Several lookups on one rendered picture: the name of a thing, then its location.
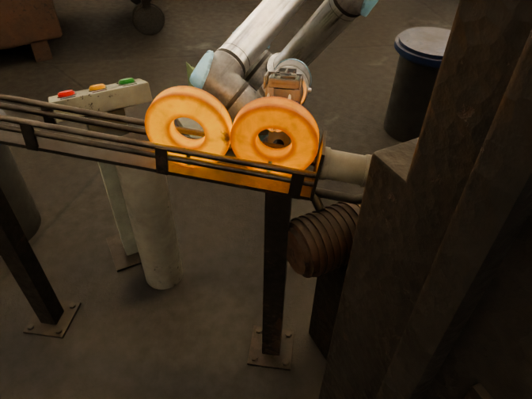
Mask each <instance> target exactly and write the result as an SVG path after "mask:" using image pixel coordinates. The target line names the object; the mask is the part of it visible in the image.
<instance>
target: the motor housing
mask: <svg viewBox="0 0 532 399"><path fill-rule="evenodd" d="M360 207H361V203H360V204H352V203H345V202H338V203H335V204H332V205H330V206H327V207H325V209H324V210H323V211H319V212H318V213H317V212H316V211H312V212H310V213H307V214H305V215H301V216H299V217H296V218H293V219H292V220H291V221H290V226H289V230H288V240H287V260H288V262H289V264H290V266H291V267H292V268H293V269H294V271H295V272H297V273H298V274H299V275H302V276H304V277H305V278H310V277H317V282H316V287H315V293H314V298H313V308H312V314H311V319H310V329H309V334H310V336H311V338H312V339H313V341H314V343H315V344H316V345H317V347H318V349H319V350H320V352H321V354H322V355H323V356H324V357H325V360H326V361H327V358H328V353H329V347H330V344H331V339H332V336H333V329H334V325H335V321H336V315H337V311H338V307H339V304H340V297H341V293H342V290H343V285H344V279H345V275H346V271H347V267H348V261H349V257H350V253H351V250H352V243H353V239H354V236H355V228H356V225H357V221H358V217H359V211H360Z"/></svg>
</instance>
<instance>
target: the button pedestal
mask: <svg viewBox="0 0 532 399"><path fill-rule="evenodd" d="M134 82H136V83H137V84H134V85H127V86H122V85H126V84H122V85H120V84H119V82H118V83H114V84H110V85H106V86H105V88H104V89H107V90H104V91H100V92H96V93H92V91H96V90H89V89H84V90H79V91H76V92H75V94H73V95H75V96H76V97H70V98H66V99H62V100H60V98H62V97H58V95H56V96H52V97H49V98H48V102H50V103H54V104H59V105H67V106H71V107H76V108H84V109H88V110H93V111H98V112H106V113H111V114H115V115H120V116H126V113H125V110H124V108H126V107H129V106H133V105H140V104H143V103H147V102H151V101H152V100H153V99H152V96H151V92H150V87H149V83H148V82H146V81H143V80H142V79H140V78H138V79H135V81H134ZM134 82H131V83H134ZM73 95H70V96H73ZM54 112H58V113H62V114H67V115H72V116H80V117H85V118H89V119H94V120H102V121H106V122H111V123H115V124H123V125H128V123H123V122H118V121H114V120H106V119H101V118H97V117H92V116H83V115H79V114H74V113H70V112H62V111H57V110H54ZM86 126H87V128H88V131H95V132H100V133H105V134H110V135H118V136H123V135H126V134H129V133H130V132H127V131H119V130H115V129H110V128H106V127H98V126H93V125H88V124H86ZM98 165H99V168H100V171H101V176H102V178H103V181H104V186H105V188H106V191H107V194H108V198H109V202H110V204H111V207H112V212H113V214H114V217H115V220H116V225H117V228H118V231H119V233H120V234H117V235H115V236H112V237H107V238H106V240H107V243H108V247H109V249H110V252H111V254H112V259H113V261H114V264H115V266H116V270H117V272H120V271H122V270H124V269H127V268H131V267H134V266H136V265H138V264H141V263H142V262H141V260H140V256H139V251H138V248H137V245H136V241H135V236H134V233H133V230H132V227H131V222H130V219H129V215H128V213H127V207H126V204H125V201H124V196H123V193H122V189H121V186H120V181H119V177H118V175H117V171H116V167H115V165H112V164H107V163H103V162H98Z"/></svg>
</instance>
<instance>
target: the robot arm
mask: <svg viewBox="0 0 532 399"><path fill-rule="evenodd" d="M306 1H307V0H263V1H262V2H261V3H260V4H259V6H258V7H257V8H256V9H255V10H254V11H253V12H252V13H251V14H250V15H249V16H248V17H247V18H246V19H245V21H244V22H243V23H242V24H241V25H240V26H238V27H237V29H236V30H235V31H234V32H232V34H231V35H230V37H229V38H228V39H227V41H226V42H225V43H224V44H223V45H222V46H221V47H220V48H219V49H217V51H216V52H215V53H214V52H213V51H210V50H209V51H207V52H206V53H205V54H204V56H203V57H202V59H201V60H200V61H199V63H198V64H197V66H196V68H195V69H194V71H193V72H192V74H191V76H190V79H189V81H190V82H191V84H192V85H193V86H194V87H196V88H199V89H202V90H204V91H206V92H208V93H210V94H211V95H213V96H214V97H216V98H217V99H218V100H219V101H220V102H221V103H222V104H223V105H224V107H225V108H226V110H227V111H228V113H229V114H230V118H231V119H232V124H233V123H234V119H235V117H236V115H237V114H238V112H239V111H240V110H241V109H242V108H243V107H244V106H245V105H247V104H248V103H249V102H251V101H254V100H256V99H258V98H262V97H284V98H287V99H290V100H292V101H295V102H297V103H299V104H300V105H303V103H304V102H305V101H306V98H307V94H308V93H310V92H311V88H310V85H311V73H310V70H309V68H308V66H309V65H310V64H311V63H312V62H313V61H314V60H315V59H316V58H317V57H318V56H319V55H320V54H321V53H322V52H323V51H324V50H325V49H326V48H327V47H328V46H329V45H330V44H331V43H332V42H333V41H334V40H335V39H336V38H337V37H338V36H339V35H340V34H341V33H342V32H343V31H344V30H345V29H346V28H347V27H348V26H349V25H350V24H351V23H352V22H353V21H354V20H355V19H356V18H357V17H359V16H360V15H362V16H364V17H366V16H367V15H368V14H369V12H370V11H371V10H372V9H373V8H374V6H375V5H376V3H377V2H378V0H324V1H323V3H322V4H321V5H320V6H319V7H318V9H317V10H316V11H315V12H314V14H313V15H312V16H311V17H310V19H309V20H308V21H307V22H306V23H305V24H304V25H303V26H302V28H301V29H300V30H299V31H298V33H297V34H296V35H295V36H294V37H293V39H292V40H291V41H290V42H289V44H288V45H287V46H286V47H285V48H284V49H283V50H282V51H281V52H280V53H275V54H274V55H273V54H271V52H270V51H269V50H268V49H269V48H270V43H271V42H272V41H273V40H274V39H275V38H276V37H277V36H278V34H279V33H280V32H281V31H282V29H283V28H284V27H285V26H286V24H287V23H288V22H289V21H290V20H291V18H292V17H293V16H294V15H295V14H296V13H297V12H298V10H299V9H300V8H301V7H302V5H303V4H304V3H305V2H306ZM244 79H245V80H246V81H247V82H248V83H247V82H246V81H245V80H244ZM249 84H250V85H252V86H253V87H254V88H255V89H256V90H257V91H256V90H255V89H254V88H252V87H251V86H250V85H249ZM267 136H268V143H275V144H280V145H284V146H289V145H290V144H291V138H290V137H289V136H288V135H287V134H286V133H285V132H283V131H281V130H278V129H273V128H270V129H266V130H263V131H261V132H260V133H259V134H258V137H259V139H260V141H263V140H264V139H265V138H266V137H267Z"/></svg>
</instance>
